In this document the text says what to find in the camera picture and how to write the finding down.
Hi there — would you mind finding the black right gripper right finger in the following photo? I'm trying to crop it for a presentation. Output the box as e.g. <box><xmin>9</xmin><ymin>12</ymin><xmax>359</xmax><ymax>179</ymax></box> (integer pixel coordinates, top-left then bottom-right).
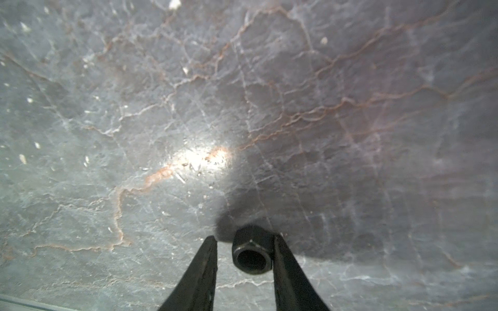
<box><xmin>273</xmin><ymin>235</ymin><xmax>329</xmax><ymax>311</ymax></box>

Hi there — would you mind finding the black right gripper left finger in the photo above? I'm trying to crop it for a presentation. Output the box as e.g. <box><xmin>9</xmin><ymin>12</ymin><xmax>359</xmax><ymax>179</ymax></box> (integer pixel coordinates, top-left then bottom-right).
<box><xmin>159</xmin><ymin>236</ymin><xmax>218</xmax><ymax>311</ymax></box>

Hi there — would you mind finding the black hex nut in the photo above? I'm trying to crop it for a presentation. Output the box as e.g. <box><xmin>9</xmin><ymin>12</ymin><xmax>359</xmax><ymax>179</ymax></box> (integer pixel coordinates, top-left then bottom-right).
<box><xmin>232</xmin><ymin>225</ymin><xmax>275</xmax><ymax>275</ymax></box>

